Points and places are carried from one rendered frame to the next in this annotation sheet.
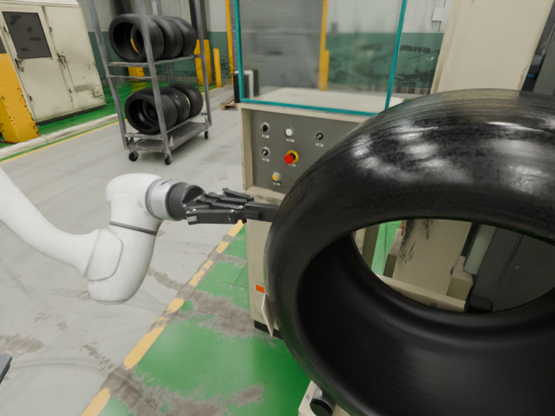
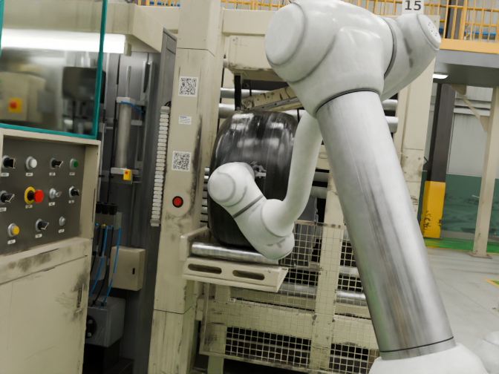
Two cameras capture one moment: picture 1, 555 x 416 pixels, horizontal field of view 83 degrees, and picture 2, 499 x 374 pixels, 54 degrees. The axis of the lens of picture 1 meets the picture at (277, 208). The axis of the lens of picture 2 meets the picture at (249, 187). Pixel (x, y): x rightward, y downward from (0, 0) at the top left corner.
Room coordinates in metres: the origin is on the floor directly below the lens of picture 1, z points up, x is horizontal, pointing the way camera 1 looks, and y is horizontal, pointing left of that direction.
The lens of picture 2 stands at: (0.97, 1.57, 1.25)
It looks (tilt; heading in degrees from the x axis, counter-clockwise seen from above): 3 degrees down; 253
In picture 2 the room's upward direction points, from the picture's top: 6 degrees clockwise
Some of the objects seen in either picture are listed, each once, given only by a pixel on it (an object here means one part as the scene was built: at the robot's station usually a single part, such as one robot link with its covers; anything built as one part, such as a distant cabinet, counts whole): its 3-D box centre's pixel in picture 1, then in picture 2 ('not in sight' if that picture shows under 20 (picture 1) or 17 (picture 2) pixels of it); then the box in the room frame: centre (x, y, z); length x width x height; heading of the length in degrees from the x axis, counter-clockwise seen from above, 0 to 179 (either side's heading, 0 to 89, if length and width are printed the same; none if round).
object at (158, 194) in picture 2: not in sight; (162, 166); (0.74, -0.40, 1.19); 0.05 x 0.04 x 0.48; 62
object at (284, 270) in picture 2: not in sight; (239, 271); (0.41, -0.29, 0.80); 0.37 x 0.36 x 0.02; 62
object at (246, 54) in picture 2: not in sight; (300, 61); (0.16, -0.49, 1.71); 0.61 x 0.25 x 0.15; 152
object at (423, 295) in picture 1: (421, 306); (199, 241); (0.57, -0.37, 0.90); 0.40 x 0.03 x 0.10; 62
